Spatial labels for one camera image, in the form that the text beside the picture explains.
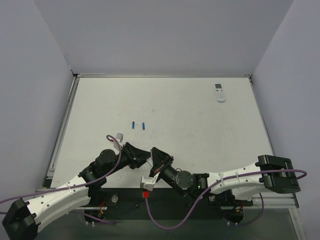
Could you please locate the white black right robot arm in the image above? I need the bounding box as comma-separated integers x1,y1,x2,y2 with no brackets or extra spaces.
149,147,301,200

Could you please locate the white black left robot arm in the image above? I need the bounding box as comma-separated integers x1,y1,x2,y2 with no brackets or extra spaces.
2,143,151,240

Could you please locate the small white remote control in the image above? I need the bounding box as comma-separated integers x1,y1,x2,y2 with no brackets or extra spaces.
214,83,226,103

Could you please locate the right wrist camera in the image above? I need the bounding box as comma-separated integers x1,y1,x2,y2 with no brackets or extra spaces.
139,172,160,191

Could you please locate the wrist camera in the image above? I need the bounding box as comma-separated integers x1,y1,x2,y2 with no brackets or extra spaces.
139,172,160,191
110,133,124,152

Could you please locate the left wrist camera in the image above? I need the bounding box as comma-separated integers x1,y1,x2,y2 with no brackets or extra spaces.
110,133,124,152

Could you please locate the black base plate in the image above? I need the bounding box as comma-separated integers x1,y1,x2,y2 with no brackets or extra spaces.
83,188,253,221

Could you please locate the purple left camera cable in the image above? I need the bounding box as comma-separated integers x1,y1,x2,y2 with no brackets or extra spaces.
0,134,123,216

